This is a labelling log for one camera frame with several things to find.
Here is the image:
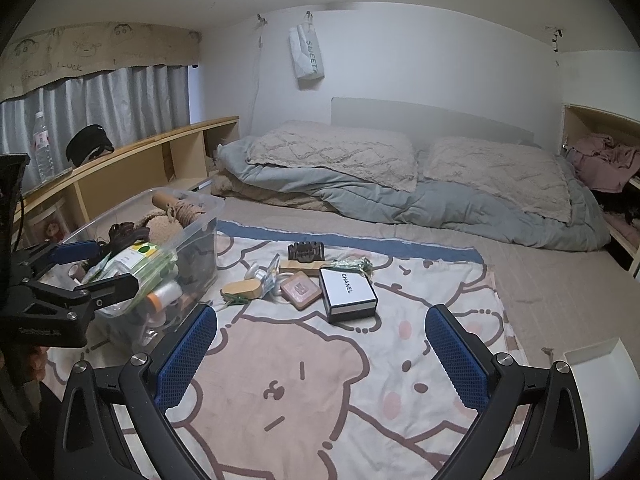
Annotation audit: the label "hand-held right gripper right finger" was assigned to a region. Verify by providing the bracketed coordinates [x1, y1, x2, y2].
[424, 304, 590, 480]

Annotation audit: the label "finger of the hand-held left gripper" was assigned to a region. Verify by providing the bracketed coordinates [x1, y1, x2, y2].
[15, 271, 141, 322]
[12, 239, 109, 282]

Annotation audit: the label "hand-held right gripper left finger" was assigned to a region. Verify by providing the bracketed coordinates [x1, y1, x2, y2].
[52, 303, 218, 480]

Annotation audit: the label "clear plastic storage box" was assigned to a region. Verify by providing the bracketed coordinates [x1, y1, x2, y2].
[30, 187, 226, 348]

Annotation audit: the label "black and white box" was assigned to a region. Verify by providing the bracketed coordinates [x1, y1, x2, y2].
[319, 266, 379, 325]

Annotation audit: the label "green dotted packet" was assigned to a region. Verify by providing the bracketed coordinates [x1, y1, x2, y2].
[87, 242, 178, 286]

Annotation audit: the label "bottle with orange cap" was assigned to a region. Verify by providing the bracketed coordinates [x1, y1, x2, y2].
[145, 280, 183, 313]

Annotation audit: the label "beige plush toy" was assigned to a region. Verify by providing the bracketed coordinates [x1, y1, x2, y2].
[132, 212, 183, 246]

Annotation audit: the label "rounded wooden piece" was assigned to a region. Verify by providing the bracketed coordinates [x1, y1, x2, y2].
[220, 279, 265, 301]

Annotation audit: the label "cardboard tube with twine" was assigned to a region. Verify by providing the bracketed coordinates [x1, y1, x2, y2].
[151, 191, 213, 228]

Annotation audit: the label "black cap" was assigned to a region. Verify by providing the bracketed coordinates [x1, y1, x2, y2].
[66, 124, 116, 167]

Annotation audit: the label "clear water bottle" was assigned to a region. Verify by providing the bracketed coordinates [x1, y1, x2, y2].
[31, 111, 57, 184]

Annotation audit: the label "white and blue sachet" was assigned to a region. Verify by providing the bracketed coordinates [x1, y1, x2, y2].
[262, 254, 282, 296]

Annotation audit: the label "cartoon bear printed blanket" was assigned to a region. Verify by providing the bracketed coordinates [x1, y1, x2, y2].
[40, 220, 531, 480]

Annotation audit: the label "long wooden shelf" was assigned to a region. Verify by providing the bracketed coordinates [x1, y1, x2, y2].
[12, 116, 241, 251]

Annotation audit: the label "pink compact case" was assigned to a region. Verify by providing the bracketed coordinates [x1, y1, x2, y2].
[279, 271, 321, 311]

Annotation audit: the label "wooden block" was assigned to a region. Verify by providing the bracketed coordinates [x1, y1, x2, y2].
[278, 259, 333, 276]

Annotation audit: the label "grey duvet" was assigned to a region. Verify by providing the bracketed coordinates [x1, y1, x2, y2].
[216, 137, 613, 252]

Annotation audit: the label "white tray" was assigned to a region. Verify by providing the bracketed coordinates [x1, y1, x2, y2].
[560, 337, 640, 480]

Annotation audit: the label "dark brown hair claw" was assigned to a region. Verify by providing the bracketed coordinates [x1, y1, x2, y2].
[286, 241, 326, 264]

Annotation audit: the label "beige fleece blanket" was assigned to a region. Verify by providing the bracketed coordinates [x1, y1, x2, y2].
[210, 170, 341, 213]

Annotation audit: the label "cartoon printed curtain valance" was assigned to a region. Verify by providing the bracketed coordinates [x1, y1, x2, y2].
[0, 21, 202, 101]

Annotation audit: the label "dark clothes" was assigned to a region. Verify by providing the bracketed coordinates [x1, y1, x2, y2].
[597, 187, 640, 226]

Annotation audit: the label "white headboard panel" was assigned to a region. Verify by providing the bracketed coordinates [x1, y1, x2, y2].
[331, 97, 543, 148]

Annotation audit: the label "pink clothes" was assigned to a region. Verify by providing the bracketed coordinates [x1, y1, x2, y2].
[565, 132, 640, 193]

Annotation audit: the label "wooden side shelf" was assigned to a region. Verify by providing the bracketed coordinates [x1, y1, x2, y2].
[560, 102, 640, 278]

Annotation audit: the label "white paper bag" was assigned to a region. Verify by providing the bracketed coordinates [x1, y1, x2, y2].
[288, 10, 326, 92]

